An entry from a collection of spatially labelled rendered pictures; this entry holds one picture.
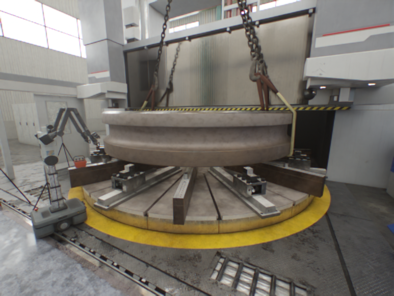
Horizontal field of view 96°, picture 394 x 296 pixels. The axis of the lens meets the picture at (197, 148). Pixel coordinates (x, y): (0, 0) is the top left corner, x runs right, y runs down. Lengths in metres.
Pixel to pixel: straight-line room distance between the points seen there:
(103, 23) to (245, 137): 5.49
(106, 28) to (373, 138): 7.63
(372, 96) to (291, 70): 1.84
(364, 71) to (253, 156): 1.98
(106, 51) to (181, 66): 2.34
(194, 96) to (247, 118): 3.37
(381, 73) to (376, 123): 2.20
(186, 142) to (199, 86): 3.38
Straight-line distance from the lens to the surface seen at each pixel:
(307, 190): 3.82
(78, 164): 4.16
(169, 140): 3.12
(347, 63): 3.67
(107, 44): 6.79
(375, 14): 4.34
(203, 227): 2.82
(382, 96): 4.75
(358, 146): 5.75
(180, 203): 2.37
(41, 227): 3.47
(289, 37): 5.75
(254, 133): 3.39
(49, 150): 3.30
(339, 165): 5.77
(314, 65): 3.62
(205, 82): 6.08
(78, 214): 3.52
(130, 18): 8.46
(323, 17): 4.27
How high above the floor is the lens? 1.74
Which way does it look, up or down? 11 degrees down
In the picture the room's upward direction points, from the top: straight up
